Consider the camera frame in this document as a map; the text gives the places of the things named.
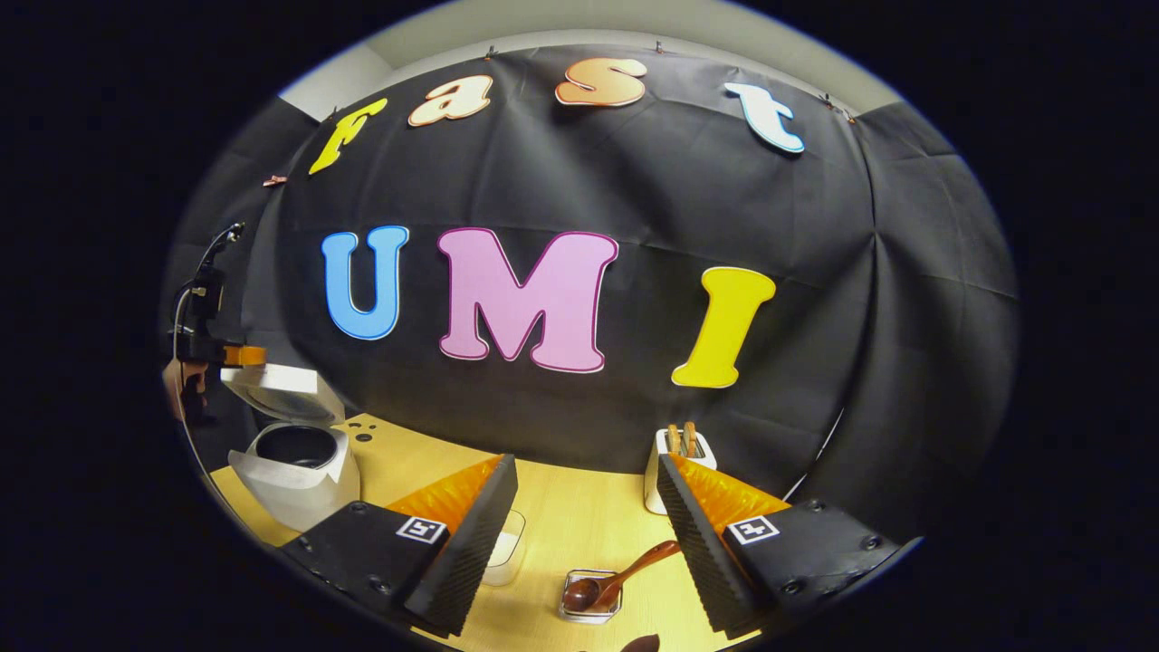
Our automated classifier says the white rice cooker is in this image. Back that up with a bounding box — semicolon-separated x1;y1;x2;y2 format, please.
220;364;361;533

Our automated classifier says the white toaster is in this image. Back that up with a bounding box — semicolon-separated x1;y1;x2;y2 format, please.
643;427;718;515

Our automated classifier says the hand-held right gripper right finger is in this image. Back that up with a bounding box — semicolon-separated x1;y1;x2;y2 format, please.
656;451;902;639

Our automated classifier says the clear container of white rice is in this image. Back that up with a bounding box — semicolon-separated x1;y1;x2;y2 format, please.
480;509;528;587

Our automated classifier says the clear glass chopstick holder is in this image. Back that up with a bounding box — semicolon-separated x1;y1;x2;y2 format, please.
558;569;624;626

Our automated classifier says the black backdrop cloth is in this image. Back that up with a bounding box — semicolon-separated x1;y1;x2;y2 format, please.
163;43;1021;544

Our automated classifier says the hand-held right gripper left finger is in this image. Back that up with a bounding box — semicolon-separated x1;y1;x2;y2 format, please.
276;453;520;638

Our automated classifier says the white cable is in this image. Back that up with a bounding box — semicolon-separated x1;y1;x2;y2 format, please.
783;407;845;502

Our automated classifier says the dark wooden spoon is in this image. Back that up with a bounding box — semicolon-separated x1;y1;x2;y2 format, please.
561;541;682;614

